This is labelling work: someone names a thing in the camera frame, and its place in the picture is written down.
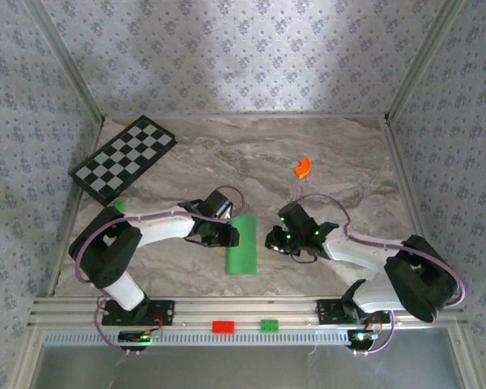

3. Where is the green cloth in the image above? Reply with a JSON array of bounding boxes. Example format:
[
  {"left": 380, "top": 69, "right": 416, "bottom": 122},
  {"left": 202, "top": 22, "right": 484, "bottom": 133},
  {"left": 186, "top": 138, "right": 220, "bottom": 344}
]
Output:
[{"left": 224, "top": 215, "right": 259, "bottom": 277}]

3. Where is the orange curved plastic piece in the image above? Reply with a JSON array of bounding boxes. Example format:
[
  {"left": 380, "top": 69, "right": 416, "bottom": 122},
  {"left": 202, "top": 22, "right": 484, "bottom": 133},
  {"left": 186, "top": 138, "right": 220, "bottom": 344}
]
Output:
[{"left": 294, "top": 156, "right": 312, "bottom": 180}]

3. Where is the black grey checkerboard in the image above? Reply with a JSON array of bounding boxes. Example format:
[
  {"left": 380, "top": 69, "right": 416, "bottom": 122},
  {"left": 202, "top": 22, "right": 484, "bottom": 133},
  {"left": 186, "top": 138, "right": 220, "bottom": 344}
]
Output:
[{"left": 67, "top": 114, "right": 178, "bottom": 208}]

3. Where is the grey metal panel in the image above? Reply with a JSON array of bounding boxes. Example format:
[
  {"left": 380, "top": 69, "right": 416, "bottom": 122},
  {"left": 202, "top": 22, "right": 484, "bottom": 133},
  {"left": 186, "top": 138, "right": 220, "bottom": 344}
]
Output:
[{"left": 36, "top": 346, "right": 463, "bottom": 389}]

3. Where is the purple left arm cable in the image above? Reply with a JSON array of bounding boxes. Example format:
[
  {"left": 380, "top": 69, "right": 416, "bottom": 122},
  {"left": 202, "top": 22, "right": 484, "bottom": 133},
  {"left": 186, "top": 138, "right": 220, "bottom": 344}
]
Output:
[{"left": 75, "top": 185, "right": 249, "bottom": 358}]

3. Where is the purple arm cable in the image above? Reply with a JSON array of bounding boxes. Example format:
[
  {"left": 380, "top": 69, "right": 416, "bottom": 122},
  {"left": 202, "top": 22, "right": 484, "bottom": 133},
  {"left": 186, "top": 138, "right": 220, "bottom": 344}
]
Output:
[
  {"left": 75, "top": 185, "right": 249, "bottom": 358},
  {"left": 293, "top": 193, "right": 467, "bottom": 358}
]

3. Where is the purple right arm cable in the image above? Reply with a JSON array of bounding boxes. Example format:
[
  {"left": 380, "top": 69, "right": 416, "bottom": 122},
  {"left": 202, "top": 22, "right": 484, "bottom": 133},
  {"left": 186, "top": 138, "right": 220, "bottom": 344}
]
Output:
[{"left": 293, "top": 193, "right": 467, "bottom": 358}]

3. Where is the long aluminium mounting rail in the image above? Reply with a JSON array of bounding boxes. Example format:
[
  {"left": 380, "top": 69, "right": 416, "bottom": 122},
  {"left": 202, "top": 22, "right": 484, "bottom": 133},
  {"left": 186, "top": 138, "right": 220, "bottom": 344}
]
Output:
[{"left": 28, "top": 297, "right": 467, "bottom": 327}]

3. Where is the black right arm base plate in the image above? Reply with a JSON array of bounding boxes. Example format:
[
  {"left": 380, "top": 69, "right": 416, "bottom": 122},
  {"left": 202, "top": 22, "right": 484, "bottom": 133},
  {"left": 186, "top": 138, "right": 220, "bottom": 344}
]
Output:
[{"left": 316, "top": 298, "right": 391, "bottom": 325}]

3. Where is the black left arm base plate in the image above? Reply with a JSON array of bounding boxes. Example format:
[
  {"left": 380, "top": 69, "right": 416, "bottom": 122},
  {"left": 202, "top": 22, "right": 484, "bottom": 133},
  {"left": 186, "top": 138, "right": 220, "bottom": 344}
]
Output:
[{"left": 101, "top": 299, "right": 175, "bottom": 327}]

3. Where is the grey slotted cable duct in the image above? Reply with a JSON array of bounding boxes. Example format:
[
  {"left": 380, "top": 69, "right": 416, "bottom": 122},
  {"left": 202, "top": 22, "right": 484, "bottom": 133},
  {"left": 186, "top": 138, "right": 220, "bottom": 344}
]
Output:
[{"left": 42, "top": 328, "right": 352, "bottom": 348}]

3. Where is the aluminium frame bar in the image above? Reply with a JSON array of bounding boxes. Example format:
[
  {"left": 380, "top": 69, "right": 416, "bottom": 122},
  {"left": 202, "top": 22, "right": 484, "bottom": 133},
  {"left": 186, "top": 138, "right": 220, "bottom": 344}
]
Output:
[
  {"left": 382, "top": 121, "right": 446, "bottom": 295},
  {"left": 384, "top": 0, "right": 467, "bottom": 122},
  {"left": 23, "top": 0, "right": 106, "bottom": 125},
  {"left": 104, "top": 113, "right": 388, "bottom": 121}
]

